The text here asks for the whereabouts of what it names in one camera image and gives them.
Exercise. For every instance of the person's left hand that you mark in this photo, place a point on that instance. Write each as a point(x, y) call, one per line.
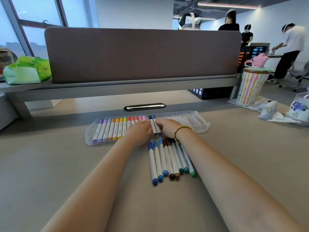
point(140, 132)

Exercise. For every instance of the person's right hand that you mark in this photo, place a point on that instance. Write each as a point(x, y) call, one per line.
point(169, 126)

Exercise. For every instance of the navy-ended white marker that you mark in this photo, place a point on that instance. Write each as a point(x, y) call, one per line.
point(158, 129)

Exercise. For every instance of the black-ended white marker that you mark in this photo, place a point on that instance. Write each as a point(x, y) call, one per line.
point(153, 128)

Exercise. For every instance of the clear plastic marker case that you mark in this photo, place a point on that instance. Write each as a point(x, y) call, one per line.
point(193, 120)

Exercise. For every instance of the group of warm-coloured white markers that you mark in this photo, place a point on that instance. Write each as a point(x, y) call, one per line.
point(111, 129)

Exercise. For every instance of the group of cool-coloured white markers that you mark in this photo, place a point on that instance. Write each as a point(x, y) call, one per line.
point(157, 164)

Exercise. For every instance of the person's left forearm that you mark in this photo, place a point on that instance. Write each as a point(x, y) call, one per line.
point(91, 190)

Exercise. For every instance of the person's right forearm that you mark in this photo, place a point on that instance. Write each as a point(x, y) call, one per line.
point(229, 186)

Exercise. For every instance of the white desk organizer box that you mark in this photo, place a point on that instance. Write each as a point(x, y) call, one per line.
point(7, 111)

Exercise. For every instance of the black smartphone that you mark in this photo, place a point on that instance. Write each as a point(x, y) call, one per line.
point(144, 107)

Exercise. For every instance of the grey desk riser shelf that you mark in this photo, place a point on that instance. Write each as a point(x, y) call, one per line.
point(120, 88)

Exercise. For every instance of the brown fabric desk divider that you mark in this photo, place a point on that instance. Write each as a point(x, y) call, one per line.
point(142, 55)

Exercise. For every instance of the striped tumbler pink lid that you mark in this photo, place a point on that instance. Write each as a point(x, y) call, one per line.
point(249, 90)

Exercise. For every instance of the white plush toy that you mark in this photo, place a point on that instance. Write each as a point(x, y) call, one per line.
point(266, 111)

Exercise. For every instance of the white tissue paper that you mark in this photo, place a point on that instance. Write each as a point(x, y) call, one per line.
point(280, 118)

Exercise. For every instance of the linear ceiling light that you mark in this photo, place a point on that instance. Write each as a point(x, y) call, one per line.
point(208, 19)
point(227, 5)

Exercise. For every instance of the black plastic file rack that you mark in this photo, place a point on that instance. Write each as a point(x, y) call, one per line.
point(256, 50)

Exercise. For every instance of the grey office desk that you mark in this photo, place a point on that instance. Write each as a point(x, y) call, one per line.
point(275, 56)

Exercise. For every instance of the green tissue pack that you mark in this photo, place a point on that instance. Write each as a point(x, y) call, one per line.
point(24, 72)

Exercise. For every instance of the clear bottle purple cap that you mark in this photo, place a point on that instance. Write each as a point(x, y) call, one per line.
point(299, 109)

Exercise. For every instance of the grey office chair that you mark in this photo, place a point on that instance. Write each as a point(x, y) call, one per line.
point(298, 73)

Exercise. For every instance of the black mesh pen holder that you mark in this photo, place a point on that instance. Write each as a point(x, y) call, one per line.
point(6, 60)

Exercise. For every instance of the dark window frame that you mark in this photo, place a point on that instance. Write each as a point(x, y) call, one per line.
point(41, 22)

